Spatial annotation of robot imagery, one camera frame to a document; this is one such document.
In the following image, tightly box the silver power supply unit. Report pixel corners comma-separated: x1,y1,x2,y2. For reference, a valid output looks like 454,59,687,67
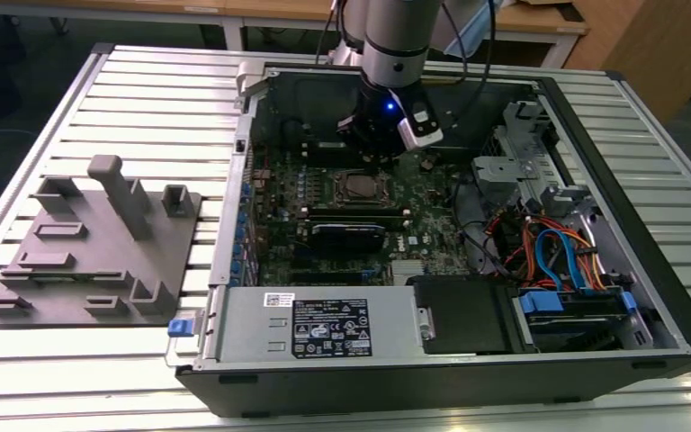
197,285,428,368

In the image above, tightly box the black graphics card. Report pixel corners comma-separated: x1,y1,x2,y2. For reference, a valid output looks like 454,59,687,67
311,221,387,254

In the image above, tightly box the hard disk in blue carrier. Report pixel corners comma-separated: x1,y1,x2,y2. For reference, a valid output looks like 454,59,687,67
516,287,638,355

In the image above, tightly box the grey parts rack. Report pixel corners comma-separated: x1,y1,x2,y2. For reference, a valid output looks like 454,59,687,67
0,154,204,326

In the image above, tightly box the black open PC case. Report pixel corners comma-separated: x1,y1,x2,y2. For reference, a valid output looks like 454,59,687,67
164,61,691,419

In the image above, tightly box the blue data wire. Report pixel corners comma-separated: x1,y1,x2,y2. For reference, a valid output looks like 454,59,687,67
534,228,590,296

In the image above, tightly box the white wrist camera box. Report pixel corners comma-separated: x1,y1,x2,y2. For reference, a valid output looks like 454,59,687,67
397,96,447,150

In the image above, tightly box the grey metal drive cage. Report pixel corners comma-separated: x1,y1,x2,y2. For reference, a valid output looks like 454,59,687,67
470,101,602,217

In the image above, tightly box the wooden cabinet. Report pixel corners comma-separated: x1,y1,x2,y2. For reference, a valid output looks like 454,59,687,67
564,0,691,131

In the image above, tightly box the black optical drive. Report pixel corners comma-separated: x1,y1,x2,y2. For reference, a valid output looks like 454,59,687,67
408,274,527,356

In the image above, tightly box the grey case latch handle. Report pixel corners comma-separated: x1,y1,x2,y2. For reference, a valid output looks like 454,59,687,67
235,60,269,98

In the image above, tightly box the metal socket cover frame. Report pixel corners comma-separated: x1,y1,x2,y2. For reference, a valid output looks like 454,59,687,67
336,169,393,207

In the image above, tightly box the red orange wire bundle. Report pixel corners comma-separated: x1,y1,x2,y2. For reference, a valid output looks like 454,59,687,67
483,214,542,284

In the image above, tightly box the small silver heat sink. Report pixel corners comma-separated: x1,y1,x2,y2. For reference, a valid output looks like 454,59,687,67
392,259,431,275

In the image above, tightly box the CPU socket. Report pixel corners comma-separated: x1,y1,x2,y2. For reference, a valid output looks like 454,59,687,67
331,167,399,209

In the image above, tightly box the orange yellow wire bundle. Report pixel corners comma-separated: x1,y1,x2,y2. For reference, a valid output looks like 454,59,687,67
566,227,620,293

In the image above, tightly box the wooden desk white frame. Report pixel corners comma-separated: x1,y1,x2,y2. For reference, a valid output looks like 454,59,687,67
224,0,590,68

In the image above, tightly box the green motherboard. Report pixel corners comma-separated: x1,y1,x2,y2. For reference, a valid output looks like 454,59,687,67
248,146,484,287

